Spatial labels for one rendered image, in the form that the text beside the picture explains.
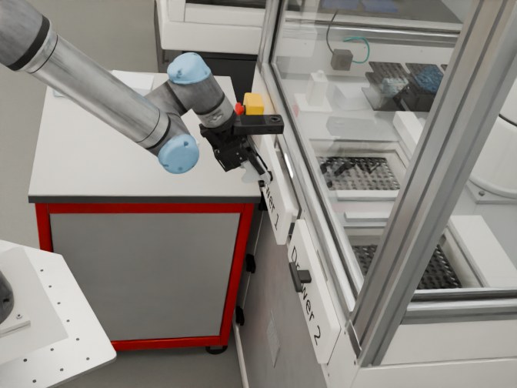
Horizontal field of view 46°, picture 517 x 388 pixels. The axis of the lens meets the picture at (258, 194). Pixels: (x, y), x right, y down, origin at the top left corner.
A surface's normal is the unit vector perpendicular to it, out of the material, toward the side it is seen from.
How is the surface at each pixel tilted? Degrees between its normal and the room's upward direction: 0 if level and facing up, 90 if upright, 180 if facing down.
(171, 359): 0
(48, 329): 0
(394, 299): 90
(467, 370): 90
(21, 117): 0
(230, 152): 90
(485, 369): 90
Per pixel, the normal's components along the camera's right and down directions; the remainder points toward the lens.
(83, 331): 0.14, -0.76
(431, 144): -0.97, 0.00
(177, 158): 0.39, 0.59
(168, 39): 0.17, 0.65
